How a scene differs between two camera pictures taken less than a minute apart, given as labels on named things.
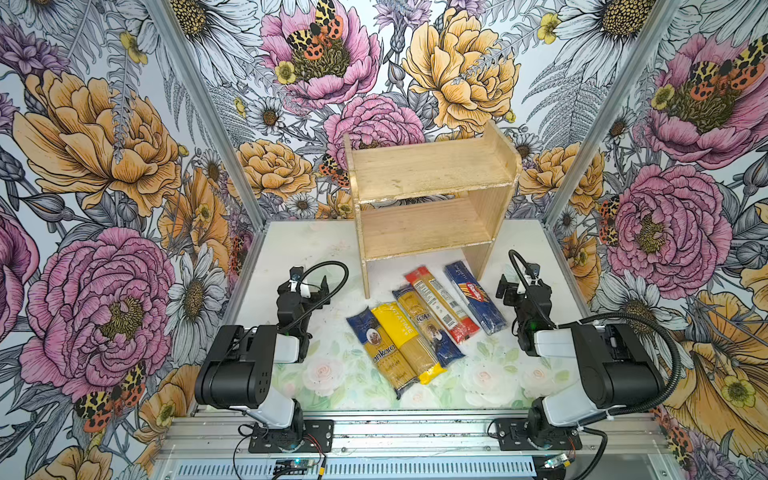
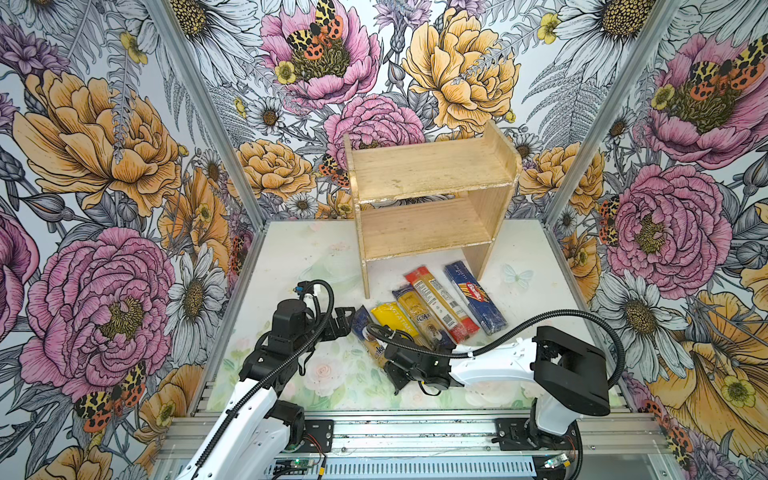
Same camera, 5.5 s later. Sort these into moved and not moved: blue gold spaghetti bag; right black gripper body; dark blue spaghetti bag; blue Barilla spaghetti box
Moved: right black gripper body
Not moved: blue Barilla spaghetti box; dark blue spaghetti bag; blue gold spaghetti bag
